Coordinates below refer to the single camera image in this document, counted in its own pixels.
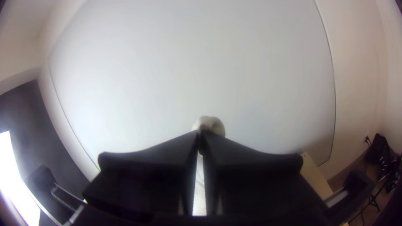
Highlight white t-shirt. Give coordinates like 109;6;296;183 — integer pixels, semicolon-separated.
191;115;227;217

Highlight black bag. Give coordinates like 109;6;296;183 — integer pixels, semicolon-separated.
365;133;392;164

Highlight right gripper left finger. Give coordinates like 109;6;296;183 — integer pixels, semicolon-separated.
82;130;199;220

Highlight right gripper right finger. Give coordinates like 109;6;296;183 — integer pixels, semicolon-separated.
199;130;333;226

